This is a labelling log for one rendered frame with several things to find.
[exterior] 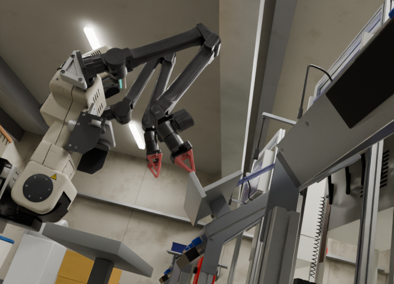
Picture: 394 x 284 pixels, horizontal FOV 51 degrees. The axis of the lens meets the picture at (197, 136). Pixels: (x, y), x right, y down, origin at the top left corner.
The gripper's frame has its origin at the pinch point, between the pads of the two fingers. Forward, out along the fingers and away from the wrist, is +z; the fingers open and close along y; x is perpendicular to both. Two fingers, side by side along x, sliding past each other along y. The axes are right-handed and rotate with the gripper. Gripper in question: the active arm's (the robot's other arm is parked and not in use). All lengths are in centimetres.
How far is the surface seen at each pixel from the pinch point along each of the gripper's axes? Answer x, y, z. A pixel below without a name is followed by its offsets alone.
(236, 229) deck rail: -2.1, -0.2, 24.3
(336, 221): -60, 48, 46
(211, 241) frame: 8.3, -4.4, 23.3
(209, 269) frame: 13.3, -4.4, 29.9
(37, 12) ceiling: -40, 381, -387
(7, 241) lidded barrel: 131, 415, -115
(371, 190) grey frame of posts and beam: -50, -5, 38
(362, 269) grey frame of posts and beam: -29, -5, 56
